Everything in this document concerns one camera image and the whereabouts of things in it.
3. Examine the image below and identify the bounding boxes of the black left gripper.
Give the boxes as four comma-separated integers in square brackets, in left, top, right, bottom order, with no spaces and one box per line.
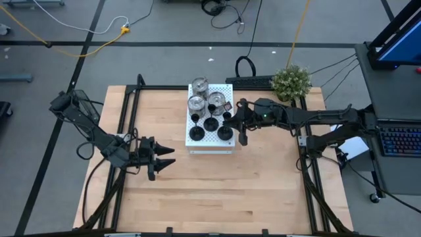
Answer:
[136,136,177,182]

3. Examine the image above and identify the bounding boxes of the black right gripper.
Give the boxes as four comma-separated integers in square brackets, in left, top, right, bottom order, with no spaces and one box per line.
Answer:
[222,97,262,147]

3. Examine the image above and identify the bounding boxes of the black cups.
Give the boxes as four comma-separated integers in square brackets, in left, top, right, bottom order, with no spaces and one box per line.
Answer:
[216,111,234,142]

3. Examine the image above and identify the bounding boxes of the black candlestick holder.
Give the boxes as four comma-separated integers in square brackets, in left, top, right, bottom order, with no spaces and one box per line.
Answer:
[189,113,205,142]
[203,103,220,132]

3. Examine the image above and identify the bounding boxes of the white perforated shelf riser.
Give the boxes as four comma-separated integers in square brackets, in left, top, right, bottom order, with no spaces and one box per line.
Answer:
[185,83,236,155]

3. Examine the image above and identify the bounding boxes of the black power strip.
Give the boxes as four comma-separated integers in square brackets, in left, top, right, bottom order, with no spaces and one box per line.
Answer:
[225,75,274,89]

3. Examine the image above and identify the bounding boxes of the green potted plant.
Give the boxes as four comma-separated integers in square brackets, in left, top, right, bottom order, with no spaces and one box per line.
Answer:
[270,64,312,103]

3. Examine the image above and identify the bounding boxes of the white paper sheet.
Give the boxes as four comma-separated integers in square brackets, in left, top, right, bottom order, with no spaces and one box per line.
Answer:
[337,136,361,161]

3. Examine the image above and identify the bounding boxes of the grey side desk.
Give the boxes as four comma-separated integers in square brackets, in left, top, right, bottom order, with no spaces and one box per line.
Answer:
[355,42,421,197]

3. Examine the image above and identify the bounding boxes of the grey metal floor foot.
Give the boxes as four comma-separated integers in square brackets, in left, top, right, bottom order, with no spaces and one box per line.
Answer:
[3,0,65,7]
[0,74,34,83]

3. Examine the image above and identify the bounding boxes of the backlit computer keyboard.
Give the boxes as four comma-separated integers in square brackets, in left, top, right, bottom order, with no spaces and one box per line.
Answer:
[378,126,421,157]

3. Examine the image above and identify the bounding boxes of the large flat monitor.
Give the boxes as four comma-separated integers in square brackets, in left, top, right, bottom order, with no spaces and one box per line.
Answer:
[366,0,421,70]

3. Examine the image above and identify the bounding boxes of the black hanging cable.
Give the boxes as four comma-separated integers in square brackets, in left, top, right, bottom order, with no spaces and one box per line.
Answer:
[234,0,264,78]

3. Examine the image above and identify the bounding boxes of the yellow hanging cable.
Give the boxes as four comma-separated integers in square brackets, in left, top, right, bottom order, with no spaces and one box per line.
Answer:
[285,0,312,70]

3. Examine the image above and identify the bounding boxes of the thin black cable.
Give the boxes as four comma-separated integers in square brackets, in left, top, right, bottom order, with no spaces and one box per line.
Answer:
[323,63,360,102]
[320,58,359,89]
[310,53,358,76]

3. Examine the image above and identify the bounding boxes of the black coiled cable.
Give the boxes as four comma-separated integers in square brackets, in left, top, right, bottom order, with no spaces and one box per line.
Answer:
[200,0,246,36]

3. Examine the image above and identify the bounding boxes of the white floor cable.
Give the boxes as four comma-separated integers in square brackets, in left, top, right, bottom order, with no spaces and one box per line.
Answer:
[31,0,130,36]

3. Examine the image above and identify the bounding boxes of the black floor cable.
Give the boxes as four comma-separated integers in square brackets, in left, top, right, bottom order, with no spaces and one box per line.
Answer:
[341,157,421,215]

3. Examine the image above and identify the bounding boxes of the yellow extension cord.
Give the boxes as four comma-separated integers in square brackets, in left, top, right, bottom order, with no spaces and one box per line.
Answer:
[0,5,132,59]

